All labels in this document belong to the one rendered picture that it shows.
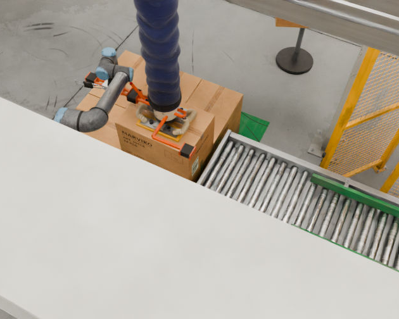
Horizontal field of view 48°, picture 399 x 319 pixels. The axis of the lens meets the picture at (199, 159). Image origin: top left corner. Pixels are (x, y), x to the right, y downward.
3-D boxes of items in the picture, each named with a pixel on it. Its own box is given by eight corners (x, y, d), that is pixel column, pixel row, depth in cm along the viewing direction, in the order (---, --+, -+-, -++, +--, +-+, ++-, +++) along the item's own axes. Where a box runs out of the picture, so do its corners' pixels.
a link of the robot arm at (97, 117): (99, 123, 236) (135, 63, 288) (76, 118, 237) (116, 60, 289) (101, 140, 244) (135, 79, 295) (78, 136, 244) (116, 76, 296)
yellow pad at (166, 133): (185, 131, 317) (185, 128, 313) (178, 142, 312) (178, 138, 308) (142, 115, 325) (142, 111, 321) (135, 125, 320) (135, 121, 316)
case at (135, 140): (213, 147, 359) (215, 115, 326) (189, 185, 340) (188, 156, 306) (149, 118, 375) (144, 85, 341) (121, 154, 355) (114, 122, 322)
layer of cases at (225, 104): (239, 123, 423) (243, 93, 390) (190, 207, 374) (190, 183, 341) (130, 80, 453) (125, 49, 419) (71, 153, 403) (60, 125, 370)
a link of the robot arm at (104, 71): (111, 73, 282) (116, 59, 289) (92, 69, 283) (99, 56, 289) (112, 83, 290) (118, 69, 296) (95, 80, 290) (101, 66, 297)
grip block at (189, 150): (196, 150, 295) (196, 146, 291) (190, 160, 291) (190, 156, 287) (184, 145, 297) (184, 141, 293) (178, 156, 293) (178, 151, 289)
